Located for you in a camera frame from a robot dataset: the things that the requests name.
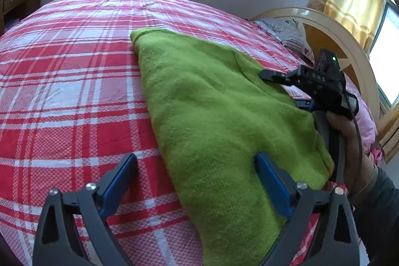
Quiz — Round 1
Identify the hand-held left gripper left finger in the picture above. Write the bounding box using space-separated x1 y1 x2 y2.
32 153 138 266

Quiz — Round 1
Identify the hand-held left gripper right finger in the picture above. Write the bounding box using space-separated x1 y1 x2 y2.
255 152 362 266

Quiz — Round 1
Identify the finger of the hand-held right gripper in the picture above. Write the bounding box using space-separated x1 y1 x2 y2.
295 99 314 112
259 69 304 86

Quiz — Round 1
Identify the green striped knit sweater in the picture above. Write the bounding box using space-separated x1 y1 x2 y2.
129 28 335 266

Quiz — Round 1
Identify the person's right forearm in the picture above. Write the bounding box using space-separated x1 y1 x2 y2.
349 166 399 266

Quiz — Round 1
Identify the person's right hand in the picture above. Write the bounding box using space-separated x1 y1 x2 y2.
326 113 379 196

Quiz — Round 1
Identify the grey striped pillow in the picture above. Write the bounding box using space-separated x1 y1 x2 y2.
256 17 314 62

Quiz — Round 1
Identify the pink quilt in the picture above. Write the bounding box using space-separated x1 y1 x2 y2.
287 76 383 167

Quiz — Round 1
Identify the cream wooden headboard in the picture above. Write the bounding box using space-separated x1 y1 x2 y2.
251 7 381 129

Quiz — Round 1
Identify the side window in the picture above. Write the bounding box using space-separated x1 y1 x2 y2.
369 0 399 112

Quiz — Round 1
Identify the red plaid bed sheet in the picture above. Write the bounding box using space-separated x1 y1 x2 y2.
0 0 359 266

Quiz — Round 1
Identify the brown wooden desk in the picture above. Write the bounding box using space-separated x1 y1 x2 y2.
0 0 44 36

